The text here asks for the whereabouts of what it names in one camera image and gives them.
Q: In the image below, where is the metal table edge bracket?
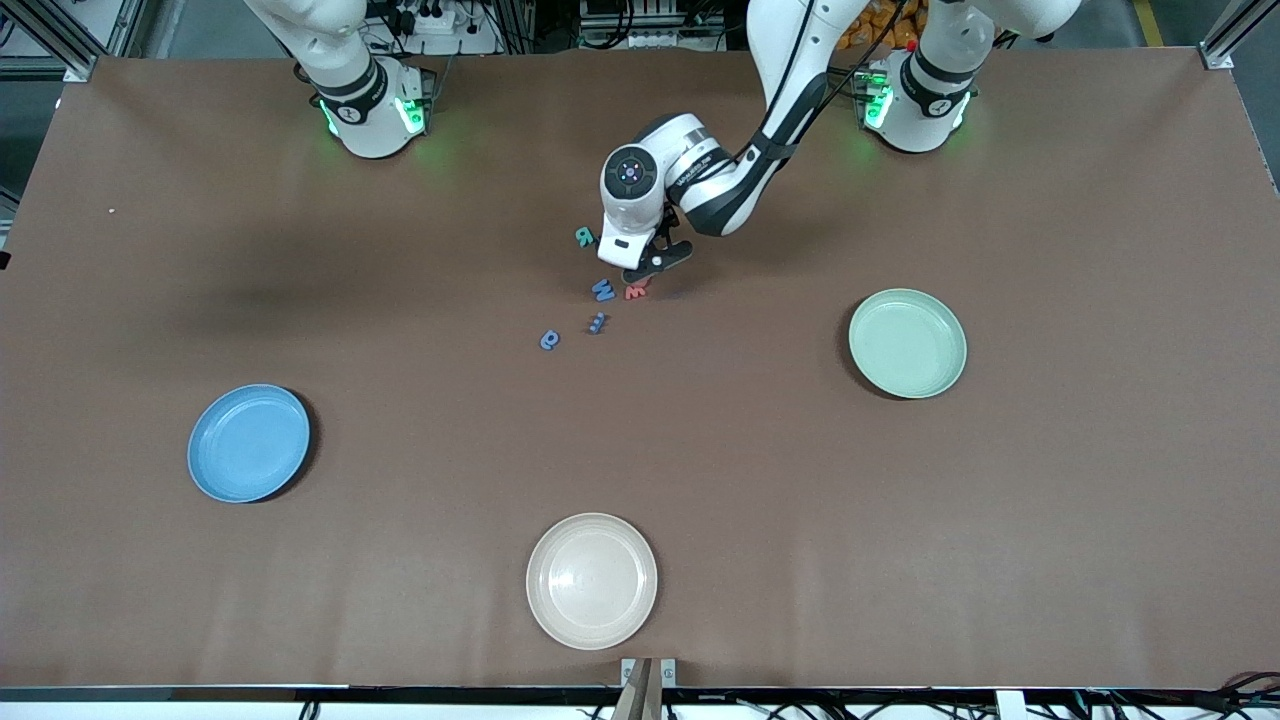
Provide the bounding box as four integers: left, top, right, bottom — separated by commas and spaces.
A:
620, 657, 678, 720

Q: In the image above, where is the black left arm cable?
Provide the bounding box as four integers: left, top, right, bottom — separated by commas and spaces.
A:
735, 0, 911, 171

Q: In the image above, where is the white power strip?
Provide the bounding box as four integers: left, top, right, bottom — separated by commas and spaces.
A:
393, 3, 458, 36

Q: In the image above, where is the black cable bundle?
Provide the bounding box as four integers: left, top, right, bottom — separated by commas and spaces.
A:
1090, 672, 1280, 720

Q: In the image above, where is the blue round plate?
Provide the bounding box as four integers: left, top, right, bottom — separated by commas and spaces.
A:
187, 384, 312, 504

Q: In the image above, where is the orange objects pile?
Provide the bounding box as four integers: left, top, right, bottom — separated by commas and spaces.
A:
840, 0, 923, 51

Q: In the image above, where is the aluminium frame post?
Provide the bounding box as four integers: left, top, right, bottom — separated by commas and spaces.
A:
1200, 0, 1280, 71
0, 0, 136, 83

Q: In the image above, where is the dark equipment rack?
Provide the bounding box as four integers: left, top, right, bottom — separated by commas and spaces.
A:
578, 0, 729, 51

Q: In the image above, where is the beige round plate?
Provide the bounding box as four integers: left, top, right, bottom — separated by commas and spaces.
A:
526, 513, 659, 651

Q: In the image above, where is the pale green round plate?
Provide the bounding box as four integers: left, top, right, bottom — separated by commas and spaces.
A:
848, 288, 968, 400

